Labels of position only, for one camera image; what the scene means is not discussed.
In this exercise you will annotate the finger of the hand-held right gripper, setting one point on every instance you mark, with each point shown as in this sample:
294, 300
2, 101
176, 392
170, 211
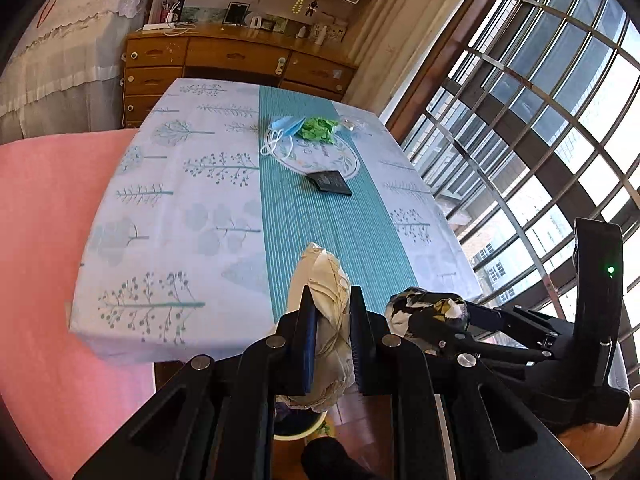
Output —
505, 317
500, 352

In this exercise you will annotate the black picture frame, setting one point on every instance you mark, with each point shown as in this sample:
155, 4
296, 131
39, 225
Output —
236, 12

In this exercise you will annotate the blue face mask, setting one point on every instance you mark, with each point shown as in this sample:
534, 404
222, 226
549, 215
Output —
285, 125

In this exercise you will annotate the clear plastic wrap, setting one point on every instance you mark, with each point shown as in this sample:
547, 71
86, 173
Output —
350, 122

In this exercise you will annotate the white lace cover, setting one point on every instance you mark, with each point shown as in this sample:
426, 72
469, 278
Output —
75, 50

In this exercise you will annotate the black and white wrapper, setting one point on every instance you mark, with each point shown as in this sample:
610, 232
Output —
420, 312

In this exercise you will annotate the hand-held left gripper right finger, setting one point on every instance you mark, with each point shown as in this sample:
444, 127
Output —
357, 335

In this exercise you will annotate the pink sheet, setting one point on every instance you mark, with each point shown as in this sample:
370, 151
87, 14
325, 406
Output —
45, 260

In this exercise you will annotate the black packet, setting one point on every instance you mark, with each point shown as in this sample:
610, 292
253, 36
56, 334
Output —
330, 183

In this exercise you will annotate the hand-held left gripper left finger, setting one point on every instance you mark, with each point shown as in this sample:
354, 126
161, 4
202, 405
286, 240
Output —
307, 340

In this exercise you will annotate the metal window grille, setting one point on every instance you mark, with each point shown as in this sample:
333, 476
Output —
525, 122

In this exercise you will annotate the dark hanging figurine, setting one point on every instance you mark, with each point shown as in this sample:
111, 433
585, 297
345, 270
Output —
313, 8

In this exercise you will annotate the white power strip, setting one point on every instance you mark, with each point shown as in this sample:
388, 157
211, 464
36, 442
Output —
159, 26

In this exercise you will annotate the white plastic bag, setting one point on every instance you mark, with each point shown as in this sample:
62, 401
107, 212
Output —
327, 285

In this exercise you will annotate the person's foot in black sock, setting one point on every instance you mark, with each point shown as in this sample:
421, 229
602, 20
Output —
330, 460

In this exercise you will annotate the white drawer lock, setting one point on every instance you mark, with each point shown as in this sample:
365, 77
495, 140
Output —
280, 64

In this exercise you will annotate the green crumpled paper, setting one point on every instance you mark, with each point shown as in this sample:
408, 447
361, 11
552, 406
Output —
316, 129

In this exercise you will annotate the person's right forearm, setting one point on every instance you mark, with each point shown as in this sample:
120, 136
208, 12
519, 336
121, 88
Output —
622, 380

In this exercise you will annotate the tree print tablecloth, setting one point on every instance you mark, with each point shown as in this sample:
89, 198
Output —
175, 200

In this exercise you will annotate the yellow bead ornament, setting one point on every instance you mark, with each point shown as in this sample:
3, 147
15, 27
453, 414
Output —
296, 5

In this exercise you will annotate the round trash bin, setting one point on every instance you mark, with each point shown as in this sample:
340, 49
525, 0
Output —
305, 430

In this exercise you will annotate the wooden sideboard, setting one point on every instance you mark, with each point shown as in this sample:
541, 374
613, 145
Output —
230, 52

